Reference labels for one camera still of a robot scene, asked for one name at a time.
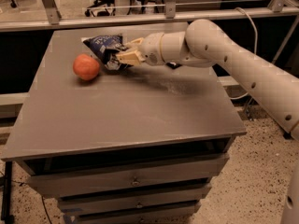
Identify grey drawer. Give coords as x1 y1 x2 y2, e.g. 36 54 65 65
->
58 183 211 216
74 201 200 224
27 153 229 198

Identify bottom grey drawer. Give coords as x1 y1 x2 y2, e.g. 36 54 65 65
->
74 201 200 224

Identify black snack bar wrapper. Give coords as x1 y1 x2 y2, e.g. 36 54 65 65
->
166 63 182 69

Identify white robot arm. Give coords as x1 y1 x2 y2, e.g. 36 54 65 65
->
117 19 299 140

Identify white cable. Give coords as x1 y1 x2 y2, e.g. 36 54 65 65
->
229 7 260 101

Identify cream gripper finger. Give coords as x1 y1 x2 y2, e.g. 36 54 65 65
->
116 48 145 65
123 37 144 48

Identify middle grey drawer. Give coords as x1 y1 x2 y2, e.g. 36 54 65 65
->
58 183 211 216

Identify red apple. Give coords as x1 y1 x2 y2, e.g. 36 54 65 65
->
73 54 100 81

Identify metal railing frame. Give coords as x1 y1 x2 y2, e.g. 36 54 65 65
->
0 0 299 34

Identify grey drawer cabinet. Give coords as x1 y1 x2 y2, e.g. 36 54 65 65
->
0 22 248 224

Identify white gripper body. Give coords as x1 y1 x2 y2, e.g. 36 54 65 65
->
139 33 164 66

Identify blue chip bag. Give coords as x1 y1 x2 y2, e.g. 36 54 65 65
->
81 35 130 71

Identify top grey drawer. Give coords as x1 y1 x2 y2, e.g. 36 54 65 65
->
27 153 229 198

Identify black floor cable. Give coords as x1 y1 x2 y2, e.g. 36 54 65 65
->
41 196 53 224

